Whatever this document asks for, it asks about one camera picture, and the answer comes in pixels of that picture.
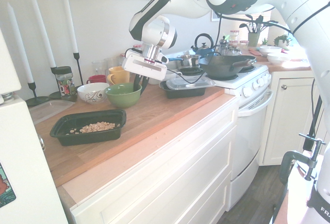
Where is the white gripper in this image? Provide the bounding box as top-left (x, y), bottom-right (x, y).
top-left (121, 53), bottom-right (170, 96)

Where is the green ceramic bowl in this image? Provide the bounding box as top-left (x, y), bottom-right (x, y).
top-left (104, 83), bottom-right (143, 109)

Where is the yellow mug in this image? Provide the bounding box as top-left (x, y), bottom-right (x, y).
top-left (107, 66), bottom-right (130, 85)

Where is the clear drinking glass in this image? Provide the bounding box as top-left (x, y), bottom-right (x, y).
top-left (92, 60), bottom-right (108, 76)
top-left (104, 56), bottom-right (121, 69)

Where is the red mug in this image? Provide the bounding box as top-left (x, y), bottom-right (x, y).
top-left (86, 74), bottom-right (107, 85)

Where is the lidded black plastic container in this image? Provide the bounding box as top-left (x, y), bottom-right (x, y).
top-left (159, 80), bottom-right (210, 100)

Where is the white bowl with swirl print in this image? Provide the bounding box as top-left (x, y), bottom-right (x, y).
top-left (77, 82), bottom-right (110, 105)

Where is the blue kettle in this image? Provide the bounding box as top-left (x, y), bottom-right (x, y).
top-left (191, 33), bottom-right (218, 57)

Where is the spice jar with black lid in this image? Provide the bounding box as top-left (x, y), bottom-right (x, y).
top-left (54, 66), bottom-right (78, 97)

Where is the open black plastic container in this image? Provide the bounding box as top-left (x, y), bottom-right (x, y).
top-left (49, 109), bottom-right (127, 147)

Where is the black wok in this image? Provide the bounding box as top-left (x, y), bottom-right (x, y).
top-left (198, 55), bottom-right (257, 79)

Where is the glass jar with dark lid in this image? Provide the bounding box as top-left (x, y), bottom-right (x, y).
top-left (48, 66), bottom-right (78, 101)

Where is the glass french press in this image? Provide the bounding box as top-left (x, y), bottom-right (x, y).
top-left (219, 36), bottom-right (230, 56)

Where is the white drawer cabinet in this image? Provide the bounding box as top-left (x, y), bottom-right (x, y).
top-left (69, 97), bottom-right (239, 224)

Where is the loose clear plastic lid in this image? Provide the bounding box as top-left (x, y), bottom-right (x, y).
top-left (27, 99), bottom-right (76, 125)

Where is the tall white candle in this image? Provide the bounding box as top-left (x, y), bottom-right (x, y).
top-left (29, 0), bottom-right (57, 68)
top-left (7, 2), bottom-right (35, 84)
top-left (59, 0), bottom-right (79, 54)

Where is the white stove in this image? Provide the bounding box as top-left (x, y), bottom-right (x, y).
top-left (164, 50), bottom-right (274, 212)

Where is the green pot with utensils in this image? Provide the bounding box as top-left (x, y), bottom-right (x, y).
top-left (239, 14), bottom-right (279, 48)

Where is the white refrigerator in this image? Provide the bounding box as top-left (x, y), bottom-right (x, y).
top-left (0, 27), bottom-right (69, 224)

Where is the small potted plant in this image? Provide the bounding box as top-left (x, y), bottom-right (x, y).
top-left (273, 34), bottom-right (293, 49)

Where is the white door cabinet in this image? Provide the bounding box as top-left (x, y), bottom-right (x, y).
top-left (261, 69), bottom-right (323, 167)

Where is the black metal clamp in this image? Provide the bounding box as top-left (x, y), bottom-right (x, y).
top-left (279, 132), bottom-right (327, 185)

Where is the colourful fridge magnet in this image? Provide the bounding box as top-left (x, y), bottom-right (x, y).
top-left (0, 162), bottom-right (18, 209)

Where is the robot mounting table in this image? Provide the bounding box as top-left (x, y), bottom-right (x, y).
top-left (273, 150), bottom-right (324, 224)

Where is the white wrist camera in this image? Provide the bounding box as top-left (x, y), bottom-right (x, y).
top-left (156, 53), bottom-right (170, 64)

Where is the steel saucepan blue handle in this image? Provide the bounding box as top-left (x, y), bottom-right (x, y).
top-left (167, 54), bottom-right (202, 69)

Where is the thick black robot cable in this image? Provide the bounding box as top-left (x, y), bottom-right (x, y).
top-left (125, 2), bottom-right (330, 84)

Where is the black camera stand pole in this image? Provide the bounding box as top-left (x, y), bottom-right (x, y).
top-left (303, 94), bottom-right (324, 152)

